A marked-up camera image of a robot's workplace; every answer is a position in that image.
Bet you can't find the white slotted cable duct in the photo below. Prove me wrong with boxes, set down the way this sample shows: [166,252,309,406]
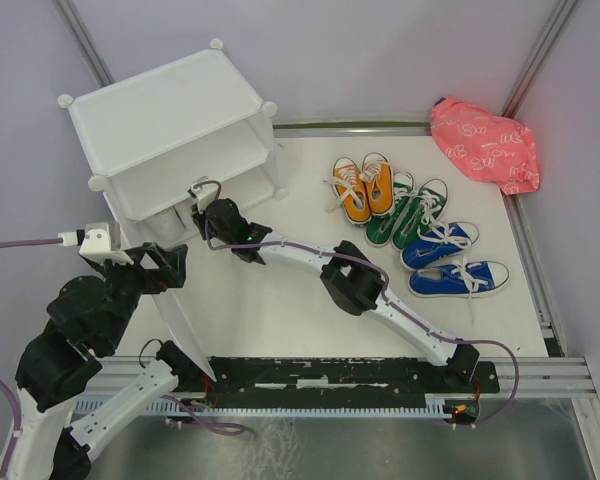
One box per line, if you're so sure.
[74,395,451,420]

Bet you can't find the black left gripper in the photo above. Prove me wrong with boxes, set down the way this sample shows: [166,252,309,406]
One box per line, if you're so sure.
[92,237,190,348]

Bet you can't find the green canvas sneaker right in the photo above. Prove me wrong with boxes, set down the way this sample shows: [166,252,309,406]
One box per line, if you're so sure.
[392,178,449,251]

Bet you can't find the aluminium frame rails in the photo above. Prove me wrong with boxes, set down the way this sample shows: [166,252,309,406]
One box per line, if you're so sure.
[85,357,597,399]

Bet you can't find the green canvas sneaker left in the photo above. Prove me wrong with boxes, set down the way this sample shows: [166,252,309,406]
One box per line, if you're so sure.
[365,172,416,247]

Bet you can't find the pink patterned plastic bag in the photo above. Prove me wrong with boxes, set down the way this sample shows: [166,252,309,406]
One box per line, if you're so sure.
[430,97,541,195]

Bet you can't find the orange canvas sneaker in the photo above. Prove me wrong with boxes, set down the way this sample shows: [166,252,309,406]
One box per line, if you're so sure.
[324,157,371,226]
[360,152,394,217]

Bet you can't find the white plastic shoe cabinet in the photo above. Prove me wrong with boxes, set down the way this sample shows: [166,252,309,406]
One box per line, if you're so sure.
[57,38,289,386]

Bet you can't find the blue canvas sneaker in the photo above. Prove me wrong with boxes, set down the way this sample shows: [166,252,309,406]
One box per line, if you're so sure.
[400,221,480,271]
[408,257,510,299]

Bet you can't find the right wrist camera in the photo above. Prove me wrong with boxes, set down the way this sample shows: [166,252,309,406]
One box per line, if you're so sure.
[188,177,222,212]

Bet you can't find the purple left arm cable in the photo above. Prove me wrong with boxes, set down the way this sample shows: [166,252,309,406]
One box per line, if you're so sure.
[0,235,64,474]

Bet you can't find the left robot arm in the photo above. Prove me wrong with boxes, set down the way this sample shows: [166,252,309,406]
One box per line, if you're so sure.
[0,243,201,479]

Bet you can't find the green canvas sneaker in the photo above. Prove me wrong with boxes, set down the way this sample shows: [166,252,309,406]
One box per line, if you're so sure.
[365,172,416,247]
[392,178,449,251]

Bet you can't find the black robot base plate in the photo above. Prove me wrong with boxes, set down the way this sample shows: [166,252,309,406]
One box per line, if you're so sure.
[176,357,499,408]

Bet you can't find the blue canvas sneaker lower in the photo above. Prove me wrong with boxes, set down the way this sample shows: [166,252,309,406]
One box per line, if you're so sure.
[408,257,510,299]

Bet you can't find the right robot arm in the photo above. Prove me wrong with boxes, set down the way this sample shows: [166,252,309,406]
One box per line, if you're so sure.
[191,195,479,391]

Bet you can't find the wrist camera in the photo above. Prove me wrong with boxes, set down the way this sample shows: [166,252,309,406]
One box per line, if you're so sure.
[57,222,121,263]
[188,177,222,212]

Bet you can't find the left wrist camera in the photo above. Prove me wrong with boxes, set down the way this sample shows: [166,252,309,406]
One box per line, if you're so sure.
[57,222,121,263]

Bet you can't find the blue canvas sneaker upper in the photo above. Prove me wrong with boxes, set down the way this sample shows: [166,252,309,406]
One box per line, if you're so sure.
[400,221,480,271]

